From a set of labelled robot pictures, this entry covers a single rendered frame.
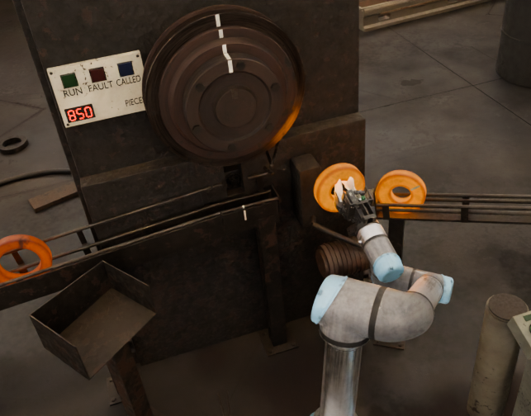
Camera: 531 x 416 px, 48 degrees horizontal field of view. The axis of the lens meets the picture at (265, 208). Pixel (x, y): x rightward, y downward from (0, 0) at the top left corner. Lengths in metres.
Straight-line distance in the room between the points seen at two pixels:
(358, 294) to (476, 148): 2.42
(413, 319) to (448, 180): 2.08
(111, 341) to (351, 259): 0.82
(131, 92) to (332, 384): 1.00
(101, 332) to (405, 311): 0.92
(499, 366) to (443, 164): 1.65
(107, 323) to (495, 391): 1.24
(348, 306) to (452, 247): 1.65
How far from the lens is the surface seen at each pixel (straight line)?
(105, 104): 1.84
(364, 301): 1.28
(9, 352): 2.77
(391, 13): 5.34
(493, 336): 1.95
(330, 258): 2.02
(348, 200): 1.66
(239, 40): 1.66
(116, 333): 1.80
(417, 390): 2.33
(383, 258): 1.59
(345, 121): 2.06
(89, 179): 1.95
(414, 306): 1.31
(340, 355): 1.38
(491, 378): 2.08
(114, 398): 2.41
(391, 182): 1.96
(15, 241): 1.93
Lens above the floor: 1.87
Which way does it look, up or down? 37 degrees down
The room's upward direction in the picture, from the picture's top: 6 degrees counter-clockwise
